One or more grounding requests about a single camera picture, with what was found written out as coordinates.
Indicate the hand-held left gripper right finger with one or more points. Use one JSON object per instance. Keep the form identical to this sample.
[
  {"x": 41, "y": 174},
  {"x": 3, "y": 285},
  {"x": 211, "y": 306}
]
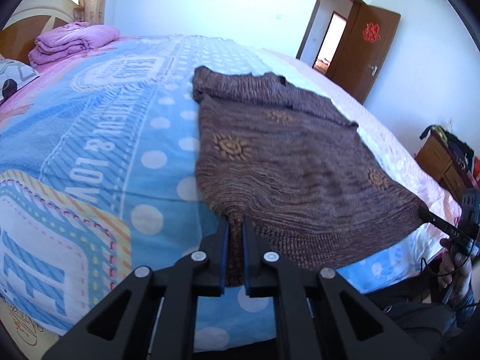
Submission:
[{"x": 245, "y": 255}]

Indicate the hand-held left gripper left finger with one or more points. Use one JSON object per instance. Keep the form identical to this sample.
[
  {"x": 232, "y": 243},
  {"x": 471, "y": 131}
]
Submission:
[{"x": 225, "y": 255}]

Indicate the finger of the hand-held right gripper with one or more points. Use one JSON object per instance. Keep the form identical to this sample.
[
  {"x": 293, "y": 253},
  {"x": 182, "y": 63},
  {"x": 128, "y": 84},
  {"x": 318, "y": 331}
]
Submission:
[{"x": 442, "y": 227}]

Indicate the brown knit sweater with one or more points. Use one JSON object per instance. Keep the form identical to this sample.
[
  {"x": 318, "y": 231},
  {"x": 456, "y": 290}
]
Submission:
[{"x": 300, "y": 180}]

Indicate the person's right forearm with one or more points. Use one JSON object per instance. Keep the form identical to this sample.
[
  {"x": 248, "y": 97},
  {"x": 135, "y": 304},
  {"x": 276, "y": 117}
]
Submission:
[{"x": 468, "y": 309}]

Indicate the person's right hand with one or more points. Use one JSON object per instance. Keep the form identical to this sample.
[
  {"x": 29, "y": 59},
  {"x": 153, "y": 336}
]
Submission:
[{"x": 457, "y": 277}]

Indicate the wooden cabinet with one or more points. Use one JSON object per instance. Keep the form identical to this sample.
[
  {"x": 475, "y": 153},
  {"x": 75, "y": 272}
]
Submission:
[{"x": 438, "y": 165}]

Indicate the dark clutter on cabinet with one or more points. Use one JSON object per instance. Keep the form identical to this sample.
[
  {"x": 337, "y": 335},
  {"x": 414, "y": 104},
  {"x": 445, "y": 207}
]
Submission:
[{"x": 453, "y": 146}]

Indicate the person's dark pants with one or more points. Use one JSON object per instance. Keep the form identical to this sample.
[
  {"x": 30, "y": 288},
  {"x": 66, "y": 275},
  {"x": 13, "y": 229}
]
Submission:
[{"x": 416, "y": 315}]

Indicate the printed blue pink bedsheet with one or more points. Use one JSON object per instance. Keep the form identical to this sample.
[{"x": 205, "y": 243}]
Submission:
[{"x": 93, "y": 138}]

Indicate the brown wooden door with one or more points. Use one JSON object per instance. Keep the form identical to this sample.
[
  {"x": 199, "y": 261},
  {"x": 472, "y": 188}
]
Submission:
[{"x": 360, "y": 56}]

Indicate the red paper door decoration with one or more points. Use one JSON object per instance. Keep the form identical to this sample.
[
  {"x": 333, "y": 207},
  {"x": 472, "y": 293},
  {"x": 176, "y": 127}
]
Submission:
[{"x": 371, "y": 32}]

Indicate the folded pink quilt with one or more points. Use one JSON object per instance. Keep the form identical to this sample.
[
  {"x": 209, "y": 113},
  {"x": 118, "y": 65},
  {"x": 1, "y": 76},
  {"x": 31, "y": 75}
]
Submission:
[{"x": 71, "y": 41}]

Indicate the grey patterned pillow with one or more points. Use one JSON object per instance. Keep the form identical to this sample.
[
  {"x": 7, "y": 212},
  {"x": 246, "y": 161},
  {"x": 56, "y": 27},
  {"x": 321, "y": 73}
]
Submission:
[{"x": 15, "y": 77}]

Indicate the cream and wood headboard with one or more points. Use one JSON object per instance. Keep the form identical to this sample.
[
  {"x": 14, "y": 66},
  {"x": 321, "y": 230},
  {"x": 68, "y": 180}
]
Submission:
[{"x": 45, "y": 15}]

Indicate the brown door frame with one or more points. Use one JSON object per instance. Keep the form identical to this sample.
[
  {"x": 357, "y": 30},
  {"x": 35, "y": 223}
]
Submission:
[{"x": 318, "y": 11}]

